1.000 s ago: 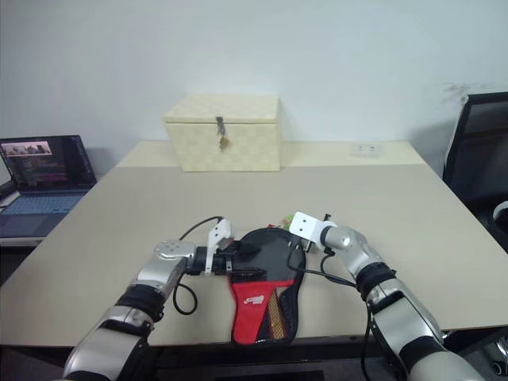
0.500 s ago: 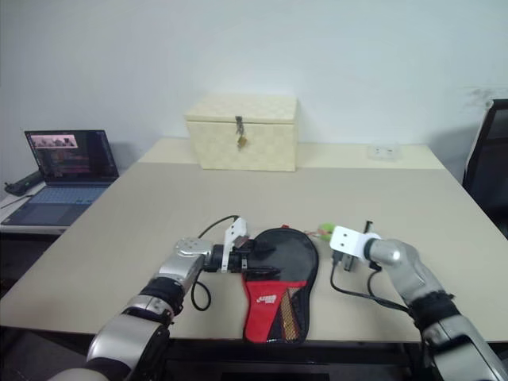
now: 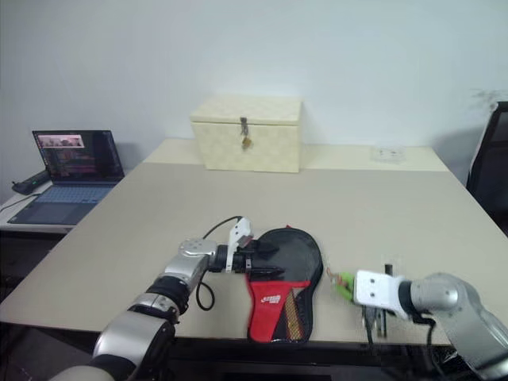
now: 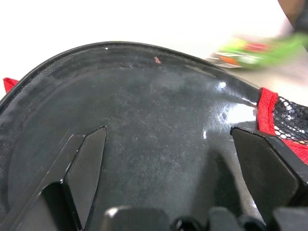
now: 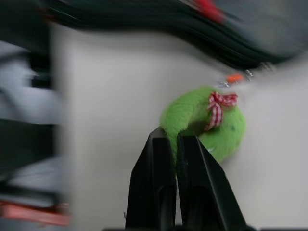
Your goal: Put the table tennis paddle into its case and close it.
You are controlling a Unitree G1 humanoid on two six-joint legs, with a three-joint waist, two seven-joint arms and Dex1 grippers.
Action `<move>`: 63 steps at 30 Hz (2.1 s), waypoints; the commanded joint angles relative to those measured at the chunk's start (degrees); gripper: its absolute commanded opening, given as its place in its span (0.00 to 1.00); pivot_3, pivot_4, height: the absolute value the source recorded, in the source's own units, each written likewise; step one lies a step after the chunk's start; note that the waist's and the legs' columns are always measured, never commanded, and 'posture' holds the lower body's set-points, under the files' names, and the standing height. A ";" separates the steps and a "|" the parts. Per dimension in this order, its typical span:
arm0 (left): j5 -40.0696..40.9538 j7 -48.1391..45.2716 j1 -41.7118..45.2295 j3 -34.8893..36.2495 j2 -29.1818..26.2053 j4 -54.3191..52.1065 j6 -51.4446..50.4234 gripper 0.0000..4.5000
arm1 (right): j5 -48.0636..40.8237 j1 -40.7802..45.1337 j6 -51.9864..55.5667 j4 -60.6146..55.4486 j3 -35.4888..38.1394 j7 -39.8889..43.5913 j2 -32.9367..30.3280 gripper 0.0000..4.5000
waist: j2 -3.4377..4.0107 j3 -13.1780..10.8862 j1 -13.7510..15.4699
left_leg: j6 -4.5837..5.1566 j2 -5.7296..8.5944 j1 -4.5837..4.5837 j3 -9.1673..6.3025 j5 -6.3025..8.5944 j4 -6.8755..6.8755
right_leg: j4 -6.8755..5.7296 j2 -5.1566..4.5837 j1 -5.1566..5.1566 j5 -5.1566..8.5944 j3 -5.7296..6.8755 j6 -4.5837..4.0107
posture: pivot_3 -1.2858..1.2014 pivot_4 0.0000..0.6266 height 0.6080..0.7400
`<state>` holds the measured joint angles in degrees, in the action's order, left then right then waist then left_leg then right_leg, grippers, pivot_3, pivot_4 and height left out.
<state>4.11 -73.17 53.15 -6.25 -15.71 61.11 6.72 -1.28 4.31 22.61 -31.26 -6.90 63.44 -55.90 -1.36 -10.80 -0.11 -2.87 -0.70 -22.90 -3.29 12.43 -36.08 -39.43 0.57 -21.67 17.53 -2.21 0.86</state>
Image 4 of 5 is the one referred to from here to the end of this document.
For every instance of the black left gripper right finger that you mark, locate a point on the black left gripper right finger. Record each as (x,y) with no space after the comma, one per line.
(269,168)

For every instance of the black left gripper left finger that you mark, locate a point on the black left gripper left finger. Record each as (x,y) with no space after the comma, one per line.
(60,192)

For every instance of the black red mesh paddle case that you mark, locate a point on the black red mesh paddle case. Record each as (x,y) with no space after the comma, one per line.
(265,108)

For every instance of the red black mesh bag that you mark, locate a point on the red black mesh bag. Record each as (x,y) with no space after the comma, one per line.
(149,149)

